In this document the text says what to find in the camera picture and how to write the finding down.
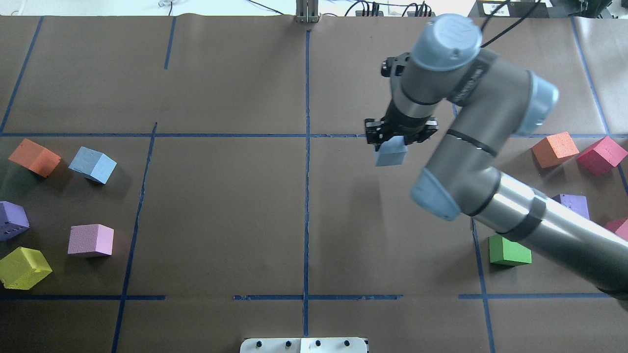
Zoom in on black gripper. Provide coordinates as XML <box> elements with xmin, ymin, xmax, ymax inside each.
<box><xmin>364</xmin><ymin>102</ymin><xmax>438</xmax><ymax>151</ymax></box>

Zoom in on light blue block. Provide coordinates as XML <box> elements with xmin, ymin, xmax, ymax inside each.
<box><xmin>69</xmin><ymin>147</ymin><xmax>117</xmax><ymax>184</ymax></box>
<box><xmin>374</xmin><ymin>136</ymin><xmax>408</xmax><ymax>167</ymax></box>

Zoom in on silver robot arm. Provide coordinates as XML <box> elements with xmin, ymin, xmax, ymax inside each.
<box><xmin>364</xmin><ymin>14</ymin><xmax>628</xmax><ymax>305</ymax></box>

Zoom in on black power box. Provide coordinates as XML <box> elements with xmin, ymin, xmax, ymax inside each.
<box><xmin>467</xmin><ymin>0</ymin><xmax>557</xmax><ymax>18</ymax></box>

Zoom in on orange block right side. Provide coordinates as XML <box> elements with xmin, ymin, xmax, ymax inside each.
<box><xmin>531</xmin><ymin>131</ymin><xmax>579</xmax><ymax>169</ymax></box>

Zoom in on orange block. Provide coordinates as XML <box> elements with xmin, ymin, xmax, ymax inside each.
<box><xmin>531</xmin><ymin>131</ymin><xmax>579</xmax><ymax>169</ymax></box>
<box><xmin>8</xmin><ymin>139</ymin><xmax>61</xmax><ymax>178</ymax></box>

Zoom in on green foam block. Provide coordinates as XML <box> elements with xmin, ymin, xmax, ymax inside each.
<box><xmin>488</xmin><ymin>234</ymin><xmax>532</xmax><ymax>267</ymax></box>

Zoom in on purple block right side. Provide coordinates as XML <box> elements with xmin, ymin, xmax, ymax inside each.
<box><xmin>551</xmin><ymin>194</ymin><xmax>590</xmax><ymax>220</ymax></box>

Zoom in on purple block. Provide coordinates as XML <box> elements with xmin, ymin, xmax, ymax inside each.
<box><xmin>0</xmin><ymin>201</ymin><xmax>30</xmax><ymax>242</ymax></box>
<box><xmin>551</xmin><ymin>194</ymin><xmax>590</xmax><ymax>220</ymax></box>

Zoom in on crimson block near tray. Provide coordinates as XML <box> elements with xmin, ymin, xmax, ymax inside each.
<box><xmin>576</xmin><ymin>136</ymin><xmax>628</xmax><ymax>177</ymax></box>

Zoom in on pink foam block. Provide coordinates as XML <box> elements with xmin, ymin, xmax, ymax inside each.
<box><xmin>67</xmin><ymin>224</ymin><xmax>114</xmax><ymax>257</ymax></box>

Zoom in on orange block left side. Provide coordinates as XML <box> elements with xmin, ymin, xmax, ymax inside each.
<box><xmin>8</xmin><ymin>139</ymin><xmax>61</xmax><ymax>178</ymax></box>

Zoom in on purple block left side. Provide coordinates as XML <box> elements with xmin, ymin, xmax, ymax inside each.
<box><xmin>0</xmin><ymin>201</ymin><xmax>30</xmax><ymax>242</ymax></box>

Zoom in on yellow foam block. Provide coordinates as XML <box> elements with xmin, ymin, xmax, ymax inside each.
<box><xmin>0</xmin><ymin>247</ymin><xmax>53</xmax><ymax>290</ymax></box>

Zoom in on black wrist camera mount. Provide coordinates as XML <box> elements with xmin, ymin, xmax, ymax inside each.
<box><xmin>380</xmin><ymin>52</ymin><xmax>410</xmax><ymax>78</ymax></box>

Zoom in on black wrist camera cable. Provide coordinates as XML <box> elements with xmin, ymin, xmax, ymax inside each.
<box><xmin>480</xmin><ymin>0</ymin><xmax>543</xmax><ymax>49</ymax></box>

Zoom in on aluminium frame post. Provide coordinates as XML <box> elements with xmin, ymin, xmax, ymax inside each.
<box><xmin>295</xmin><ymin>0</ymin><xmax>320</xmax><ymax>23</ymax></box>

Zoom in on white pedestal column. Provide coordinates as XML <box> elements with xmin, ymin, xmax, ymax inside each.
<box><xmin>239</xmin><ymin>337</ymin><xmax>369</xmax><ymax>353</ymax></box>

